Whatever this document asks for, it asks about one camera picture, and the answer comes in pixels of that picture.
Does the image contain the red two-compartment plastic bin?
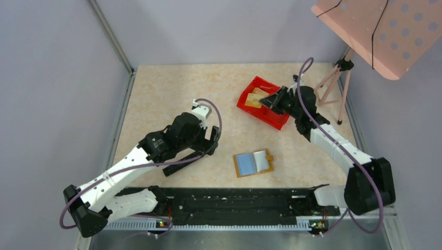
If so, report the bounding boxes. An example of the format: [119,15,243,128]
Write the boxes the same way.
[237,76,291,131]

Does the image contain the grey slotted cable duct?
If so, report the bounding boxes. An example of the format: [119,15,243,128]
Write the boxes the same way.
[104,218,312,231]

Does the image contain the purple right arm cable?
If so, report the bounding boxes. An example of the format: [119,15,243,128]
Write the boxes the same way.
[296,57,385,239]

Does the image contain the orange card in bin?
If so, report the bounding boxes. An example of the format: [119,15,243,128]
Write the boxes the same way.
[252,87,269,97]

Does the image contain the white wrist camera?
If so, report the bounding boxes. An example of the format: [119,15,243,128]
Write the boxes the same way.
[191,99,212,129]
[291,74,305,92]

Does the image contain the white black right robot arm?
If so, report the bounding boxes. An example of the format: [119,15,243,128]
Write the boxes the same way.
[259,86,396,215]

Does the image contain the black microphone silver head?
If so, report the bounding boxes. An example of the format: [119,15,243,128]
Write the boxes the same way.
[163,156,200,177]

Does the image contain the yellow leather card holder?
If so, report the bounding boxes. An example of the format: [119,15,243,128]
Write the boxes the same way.
[232,149,274,178]

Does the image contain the black cable on stand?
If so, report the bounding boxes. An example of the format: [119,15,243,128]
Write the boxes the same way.
[316,0,390,70]

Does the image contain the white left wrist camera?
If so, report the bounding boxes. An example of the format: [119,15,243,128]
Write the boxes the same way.
[191,99,212,129]

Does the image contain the pink perforated music stand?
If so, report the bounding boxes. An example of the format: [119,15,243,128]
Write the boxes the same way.
[311,0,442,126]

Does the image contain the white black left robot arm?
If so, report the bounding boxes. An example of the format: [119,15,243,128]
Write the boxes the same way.
[58,106,223,238]

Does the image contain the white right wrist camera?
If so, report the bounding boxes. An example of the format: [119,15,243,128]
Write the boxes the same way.
[291,74,305,92]

